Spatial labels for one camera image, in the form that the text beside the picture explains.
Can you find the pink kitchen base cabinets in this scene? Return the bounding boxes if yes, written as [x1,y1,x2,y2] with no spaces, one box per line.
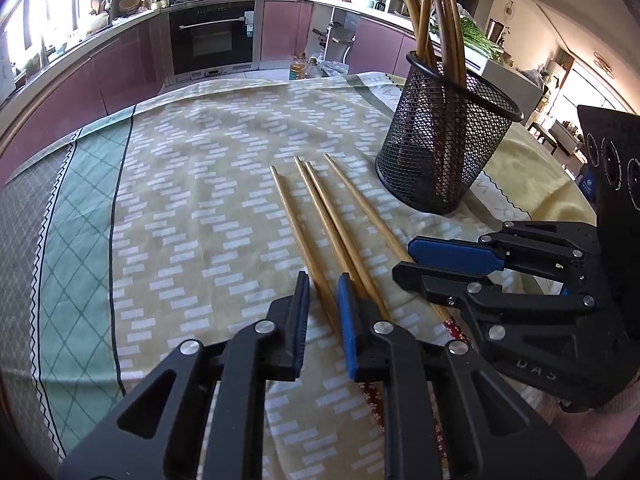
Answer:
[0,7,173,173]
[262,0,545,113]

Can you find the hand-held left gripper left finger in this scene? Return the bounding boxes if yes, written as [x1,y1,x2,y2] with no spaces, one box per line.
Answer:
[59,271,312,480]

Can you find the kitchen window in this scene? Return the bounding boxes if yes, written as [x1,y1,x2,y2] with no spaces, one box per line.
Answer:
[0,0,83,68]

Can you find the patterned yellow green tablecloth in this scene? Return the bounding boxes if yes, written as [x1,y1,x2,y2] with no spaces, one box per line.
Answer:
[0,72,598,480]

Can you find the person's right forearm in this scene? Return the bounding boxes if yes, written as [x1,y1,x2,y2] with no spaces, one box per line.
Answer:
[550,380,640,480]

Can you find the green leafy vegetables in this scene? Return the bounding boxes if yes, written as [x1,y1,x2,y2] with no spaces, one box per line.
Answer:
[459,16,505,62]

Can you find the built-in black oven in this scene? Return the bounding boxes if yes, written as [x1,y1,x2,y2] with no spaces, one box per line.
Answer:
[168,0,258,80]

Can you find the red-handled wooden chopstick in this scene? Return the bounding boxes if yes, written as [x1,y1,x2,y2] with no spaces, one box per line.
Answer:
[293,156,373,321]
[304,161,393,323]
[323,153,481,361]
[269,165,346,356]

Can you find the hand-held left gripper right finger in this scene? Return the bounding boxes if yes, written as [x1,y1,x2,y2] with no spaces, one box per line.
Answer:
[337,272,586,480]

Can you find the black mesh utensil holder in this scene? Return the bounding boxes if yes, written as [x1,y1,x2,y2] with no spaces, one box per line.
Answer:
[375,50,525,216]

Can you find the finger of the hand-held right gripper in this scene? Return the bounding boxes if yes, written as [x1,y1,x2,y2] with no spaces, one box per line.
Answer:
[392,260,598,343]
[407,220,601,281]

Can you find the bundle of wooden chopsticks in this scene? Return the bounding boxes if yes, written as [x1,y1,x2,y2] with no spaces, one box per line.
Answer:
[391,0,471,176]

